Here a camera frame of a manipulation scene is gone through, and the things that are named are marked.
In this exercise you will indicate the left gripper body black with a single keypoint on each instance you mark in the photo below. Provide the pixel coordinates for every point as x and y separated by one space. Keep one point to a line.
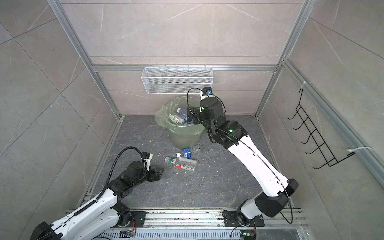
147 176

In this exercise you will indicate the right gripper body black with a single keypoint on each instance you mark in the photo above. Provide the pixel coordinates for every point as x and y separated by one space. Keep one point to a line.
197 112

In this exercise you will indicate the Ganten bottle purple label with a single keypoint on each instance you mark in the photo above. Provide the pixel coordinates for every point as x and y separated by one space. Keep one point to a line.
183 113

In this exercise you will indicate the bottle with tan label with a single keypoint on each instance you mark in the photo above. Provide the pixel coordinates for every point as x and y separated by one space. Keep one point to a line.
175 119

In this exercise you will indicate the Pocari bottle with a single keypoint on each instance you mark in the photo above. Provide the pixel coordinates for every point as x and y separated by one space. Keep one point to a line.
188 152

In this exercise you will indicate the square clear bottle green band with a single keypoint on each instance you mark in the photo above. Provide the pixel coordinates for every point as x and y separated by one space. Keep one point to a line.
182 163

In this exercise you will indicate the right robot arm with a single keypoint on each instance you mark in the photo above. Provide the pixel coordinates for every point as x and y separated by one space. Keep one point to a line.
276 188

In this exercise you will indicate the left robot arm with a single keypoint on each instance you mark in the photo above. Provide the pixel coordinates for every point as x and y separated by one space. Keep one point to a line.
102 212

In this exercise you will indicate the mesh bin with green bag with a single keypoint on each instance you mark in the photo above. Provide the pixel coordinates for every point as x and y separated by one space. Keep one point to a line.
184 135

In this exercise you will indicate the white wire wall basket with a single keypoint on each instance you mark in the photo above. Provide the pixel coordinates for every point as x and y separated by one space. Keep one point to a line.
176 80

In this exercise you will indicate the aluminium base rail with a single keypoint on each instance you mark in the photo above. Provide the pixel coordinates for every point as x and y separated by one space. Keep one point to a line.
191 225

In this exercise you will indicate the black wire hook rack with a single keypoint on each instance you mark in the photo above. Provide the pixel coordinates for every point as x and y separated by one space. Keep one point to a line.
315 136

